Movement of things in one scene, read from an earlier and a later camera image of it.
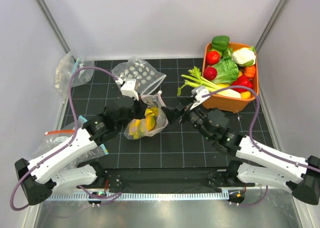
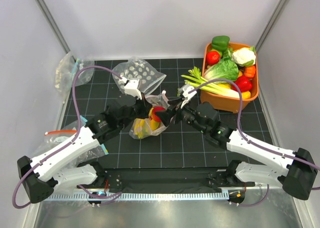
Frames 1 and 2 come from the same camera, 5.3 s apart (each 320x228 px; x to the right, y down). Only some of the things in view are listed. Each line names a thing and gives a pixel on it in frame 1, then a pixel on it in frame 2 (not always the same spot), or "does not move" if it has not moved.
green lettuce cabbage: [227, 71] does not move
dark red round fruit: [210, 73] to [154, 117]
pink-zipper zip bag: [155, 122] does not move
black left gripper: [141, 105] does not move
